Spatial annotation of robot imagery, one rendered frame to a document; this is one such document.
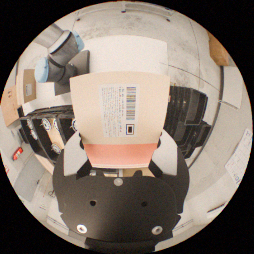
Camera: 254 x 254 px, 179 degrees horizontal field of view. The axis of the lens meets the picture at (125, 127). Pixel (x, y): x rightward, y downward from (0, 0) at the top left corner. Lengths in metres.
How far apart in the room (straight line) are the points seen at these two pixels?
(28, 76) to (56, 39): 0.62
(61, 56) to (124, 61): 0.34
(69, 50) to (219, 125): 3.00
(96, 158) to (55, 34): 0.38
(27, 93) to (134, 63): 0.89
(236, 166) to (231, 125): 1.04
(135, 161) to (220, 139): 2.78
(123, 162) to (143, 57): 0.54
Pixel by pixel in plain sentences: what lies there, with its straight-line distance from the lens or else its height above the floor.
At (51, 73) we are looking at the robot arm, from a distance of 0.42.
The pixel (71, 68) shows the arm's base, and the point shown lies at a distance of 0.53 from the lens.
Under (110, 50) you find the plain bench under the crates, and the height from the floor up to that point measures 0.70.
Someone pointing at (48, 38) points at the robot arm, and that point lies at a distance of 0.35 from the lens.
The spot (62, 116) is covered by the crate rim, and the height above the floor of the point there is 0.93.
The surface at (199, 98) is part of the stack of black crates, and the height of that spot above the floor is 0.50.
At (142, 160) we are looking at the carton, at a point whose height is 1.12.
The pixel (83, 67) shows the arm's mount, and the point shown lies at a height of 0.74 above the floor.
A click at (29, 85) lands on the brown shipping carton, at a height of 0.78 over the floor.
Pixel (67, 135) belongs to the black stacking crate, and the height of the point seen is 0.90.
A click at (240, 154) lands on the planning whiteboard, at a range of 2.72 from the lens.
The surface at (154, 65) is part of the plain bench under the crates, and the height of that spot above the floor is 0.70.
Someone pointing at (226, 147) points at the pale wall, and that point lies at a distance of 2.81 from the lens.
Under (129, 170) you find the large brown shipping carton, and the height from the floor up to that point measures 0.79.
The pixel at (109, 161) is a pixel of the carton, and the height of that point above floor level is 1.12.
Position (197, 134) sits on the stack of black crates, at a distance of 1.34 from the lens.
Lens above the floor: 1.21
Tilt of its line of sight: 61 degrees down
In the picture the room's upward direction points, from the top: 176 degrees clockwise
